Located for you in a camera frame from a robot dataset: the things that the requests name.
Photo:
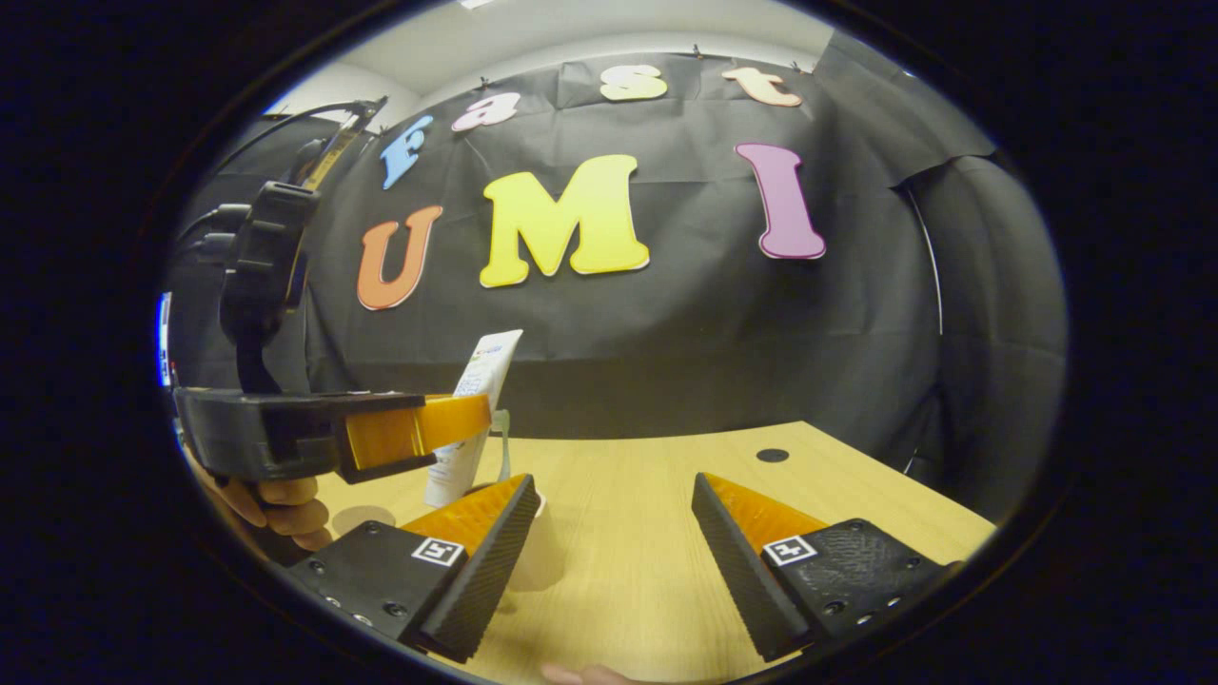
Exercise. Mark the white toothpaste tube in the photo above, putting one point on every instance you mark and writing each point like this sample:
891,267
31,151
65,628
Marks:
490,366

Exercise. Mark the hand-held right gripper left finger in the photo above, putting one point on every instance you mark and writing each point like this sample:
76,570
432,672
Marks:
485,571

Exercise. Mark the computer monitor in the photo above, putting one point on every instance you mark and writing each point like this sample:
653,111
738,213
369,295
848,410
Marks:
163,333

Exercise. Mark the wooden desktop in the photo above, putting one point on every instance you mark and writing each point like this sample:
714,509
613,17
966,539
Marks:
628,533

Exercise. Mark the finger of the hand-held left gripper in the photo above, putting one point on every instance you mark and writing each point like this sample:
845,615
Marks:
400,438

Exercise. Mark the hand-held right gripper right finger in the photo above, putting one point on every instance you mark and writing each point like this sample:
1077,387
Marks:
742,580

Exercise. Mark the black backdrop cloth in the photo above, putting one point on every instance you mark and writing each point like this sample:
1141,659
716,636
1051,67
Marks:
685,333

